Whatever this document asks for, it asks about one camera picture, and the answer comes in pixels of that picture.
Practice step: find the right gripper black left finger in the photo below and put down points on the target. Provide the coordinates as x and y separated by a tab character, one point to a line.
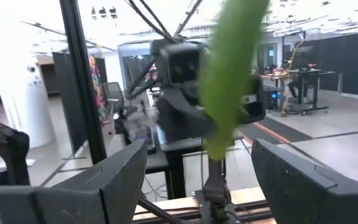
73	202

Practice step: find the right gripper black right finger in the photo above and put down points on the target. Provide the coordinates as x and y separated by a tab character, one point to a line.
309	199

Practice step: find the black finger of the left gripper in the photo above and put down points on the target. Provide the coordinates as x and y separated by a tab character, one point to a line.
216	183

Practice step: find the green elongated vegetable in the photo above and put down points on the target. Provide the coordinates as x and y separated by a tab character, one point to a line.
228	77

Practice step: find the black orange-striped floor mat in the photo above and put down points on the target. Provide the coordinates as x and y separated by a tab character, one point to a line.
278	129

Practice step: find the black side table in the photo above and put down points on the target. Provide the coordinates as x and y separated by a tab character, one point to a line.
176	161

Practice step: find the black standing desk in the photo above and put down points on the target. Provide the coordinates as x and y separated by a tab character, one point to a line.
309	90

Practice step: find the black computer monitor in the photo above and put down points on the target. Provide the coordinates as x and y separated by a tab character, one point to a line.
303	57

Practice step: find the black angled stand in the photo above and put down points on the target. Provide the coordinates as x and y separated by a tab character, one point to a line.
8	146

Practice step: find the black partition panel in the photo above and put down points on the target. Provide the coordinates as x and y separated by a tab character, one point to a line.
68	102

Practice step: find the dark office chair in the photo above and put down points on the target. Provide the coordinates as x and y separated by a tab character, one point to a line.
117	96

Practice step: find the colourful patterned fabric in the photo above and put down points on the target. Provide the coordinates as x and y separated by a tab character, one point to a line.
97	90

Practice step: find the white round column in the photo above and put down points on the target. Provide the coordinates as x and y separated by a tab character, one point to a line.
20	93

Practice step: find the black ceiling spotlight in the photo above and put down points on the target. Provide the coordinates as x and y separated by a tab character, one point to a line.
103	12
94	13
113	12

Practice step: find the black aluminium table rail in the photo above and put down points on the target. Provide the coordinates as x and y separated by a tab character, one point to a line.
172	214

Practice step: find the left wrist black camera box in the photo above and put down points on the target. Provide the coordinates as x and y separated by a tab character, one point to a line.
180	63

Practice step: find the black curtain wall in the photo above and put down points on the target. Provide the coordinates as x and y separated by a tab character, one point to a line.
353	62

